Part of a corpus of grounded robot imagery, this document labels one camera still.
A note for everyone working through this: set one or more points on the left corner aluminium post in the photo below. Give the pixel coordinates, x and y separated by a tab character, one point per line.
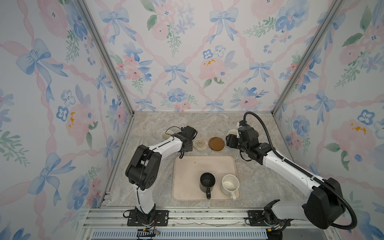
97	38

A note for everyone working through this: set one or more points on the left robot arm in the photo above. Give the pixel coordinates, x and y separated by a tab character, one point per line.
144	166

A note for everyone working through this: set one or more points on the beige tray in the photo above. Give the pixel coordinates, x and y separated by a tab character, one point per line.
187	173

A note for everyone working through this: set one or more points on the black mug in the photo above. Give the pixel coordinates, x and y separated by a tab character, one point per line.
207	183

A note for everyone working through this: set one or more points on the blue mug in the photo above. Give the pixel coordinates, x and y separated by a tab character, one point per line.
166	134

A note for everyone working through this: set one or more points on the corner aluminium post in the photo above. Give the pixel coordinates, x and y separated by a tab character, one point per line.
320	33
97	38

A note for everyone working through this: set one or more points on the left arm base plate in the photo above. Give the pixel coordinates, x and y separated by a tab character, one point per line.
157	218

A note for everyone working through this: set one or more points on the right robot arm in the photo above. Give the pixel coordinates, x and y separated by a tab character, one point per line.
322	205

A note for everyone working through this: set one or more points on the cream white mug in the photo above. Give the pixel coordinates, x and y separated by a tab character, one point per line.
233	132

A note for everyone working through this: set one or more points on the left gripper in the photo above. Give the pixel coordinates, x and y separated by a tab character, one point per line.
190	146

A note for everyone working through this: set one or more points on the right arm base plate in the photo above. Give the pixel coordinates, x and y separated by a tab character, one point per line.
261	218

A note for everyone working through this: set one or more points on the brown wooden round coaster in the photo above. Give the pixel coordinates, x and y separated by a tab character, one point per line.
216	144

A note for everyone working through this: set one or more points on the aluminium rail frame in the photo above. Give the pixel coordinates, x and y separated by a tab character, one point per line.
111	223

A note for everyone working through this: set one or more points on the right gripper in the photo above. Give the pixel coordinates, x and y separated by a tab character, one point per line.
231	140

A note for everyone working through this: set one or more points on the white speckled mug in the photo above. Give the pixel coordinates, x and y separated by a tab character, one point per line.
230	185

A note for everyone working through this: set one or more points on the multicolour woven coaster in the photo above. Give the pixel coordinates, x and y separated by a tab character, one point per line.
200	144

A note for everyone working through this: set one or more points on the right corner aluminium post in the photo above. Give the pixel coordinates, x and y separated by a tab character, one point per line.
320	33

